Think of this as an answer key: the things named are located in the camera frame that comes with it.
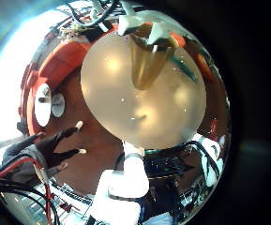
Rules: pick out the white cluttered shelf rack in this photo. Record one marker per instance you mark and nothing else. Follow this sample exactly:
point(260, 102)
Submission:
point(69, 200)

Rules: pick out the potted plant with pale flowers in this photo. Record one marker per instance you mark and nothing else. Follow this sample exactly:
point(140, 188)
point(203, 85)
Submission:
point(74, 33)

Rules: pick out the gold metal cone vase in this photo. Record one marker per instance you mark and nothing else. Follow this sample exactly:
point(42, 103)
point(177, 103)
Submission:
point(147, 68)

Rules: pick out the black equipment desk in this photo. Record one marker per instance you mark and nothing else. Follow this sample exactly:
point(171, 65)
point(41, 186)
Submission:
point(169, 167)

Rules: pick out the black planter box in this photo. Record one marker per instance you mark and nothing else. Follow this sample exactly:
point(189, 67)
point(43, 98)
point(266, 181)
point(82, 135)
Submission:
point(97, 31)

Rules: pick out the red low curved bench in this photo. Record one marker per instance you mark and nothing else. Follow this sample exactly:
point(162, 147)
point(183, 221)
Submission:
point(30, 93)

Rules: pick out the seated person in gray top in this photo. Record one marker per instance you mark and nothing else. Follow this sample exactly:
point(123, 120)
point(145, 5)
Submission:
point(47, 146)

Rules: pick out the white oval dishes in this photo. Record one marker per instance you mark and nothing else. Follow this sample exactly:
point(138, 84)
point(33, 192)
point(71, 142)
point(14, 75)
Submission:
point(42, 104)

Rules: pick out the red curved sofa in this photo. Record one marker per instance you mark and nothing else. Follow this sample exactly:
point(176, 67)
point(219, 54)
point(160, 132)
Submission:
point(66, 59)

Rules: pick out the small white round side table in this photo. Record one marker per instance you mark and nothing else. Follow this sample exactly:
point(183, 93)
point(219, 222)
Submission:
point(58, 105)

